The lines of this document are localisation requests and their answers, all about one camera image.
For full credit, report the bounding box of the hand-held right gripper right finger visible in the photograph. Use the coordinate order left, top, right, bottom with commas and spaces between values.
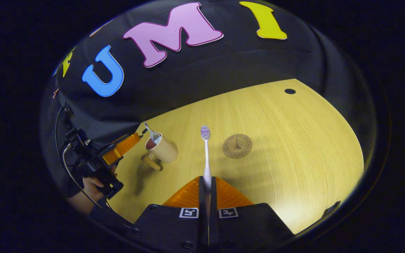
210, 176, 294, 249

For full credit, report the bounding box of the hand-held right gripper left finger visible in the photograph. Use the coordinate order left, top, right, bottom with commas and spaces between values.
127, 176, 210, 252

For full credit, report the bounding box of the white toothbrush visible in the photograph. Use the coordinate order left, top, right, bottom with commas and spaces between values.
200, 125, 213, 197

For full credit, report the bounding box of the beige cup with maroon inside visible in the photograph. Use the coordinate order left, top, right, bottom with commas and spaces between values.
141, 133, 179, 171

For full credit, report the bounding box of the round cork coaster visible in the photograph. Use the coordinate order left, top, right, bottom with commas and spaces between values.
222, 134, 253, 159

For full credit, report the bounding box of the light wooden desktop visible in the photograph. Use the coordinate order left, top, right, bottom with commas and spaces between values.
106, 79, 365, 235

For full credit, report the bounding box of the grey cable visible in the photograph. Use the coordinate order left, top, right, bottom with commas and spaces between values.
62, 143, 104, 209

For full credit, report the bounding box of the black desk edge bracket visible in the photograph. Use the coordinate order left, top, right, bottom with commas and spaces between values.
324, 201, 341, 216

